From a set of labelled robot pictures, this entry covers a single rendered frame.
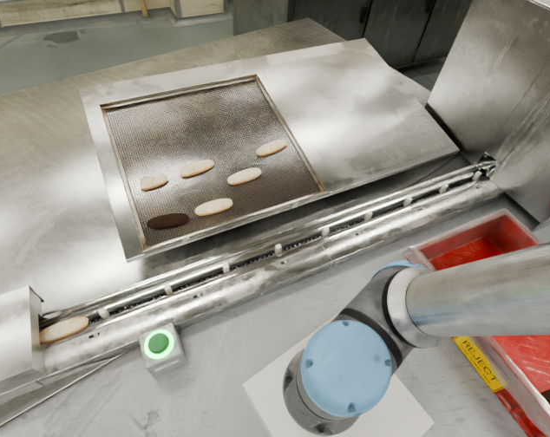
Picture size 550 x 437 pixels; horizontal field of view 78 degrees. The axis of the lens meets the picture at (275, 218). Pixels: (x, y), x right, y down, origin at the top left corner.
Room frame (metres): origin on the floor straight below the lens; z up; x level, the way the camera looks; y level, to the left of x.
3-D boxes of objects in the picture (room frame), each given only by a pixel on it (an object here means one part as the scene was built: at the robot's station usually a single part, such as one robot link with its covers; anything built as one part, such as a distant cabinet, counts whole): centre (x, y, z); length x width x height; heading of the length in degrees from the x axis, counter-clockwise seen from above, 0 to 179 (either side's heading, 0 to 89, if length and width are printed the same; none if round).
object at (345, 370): (0.15, -0.12, 1.05); 0.13 x 0.12 x 0.14; 138
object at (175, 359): (0.21, 0.21, 0.84); 0.08 x 0.08 x 0.11; 29
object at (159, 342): (0.21, 0.20, 0.90); 0.04 x 0.04 x 0.02
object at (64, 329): (0.24, 0.42, 0.86); 0.10 x 0.04 x 0.01; 119
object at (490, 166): (0.83, -0.64, 0.89); 0.06 x 0.01 x 0.06; 29
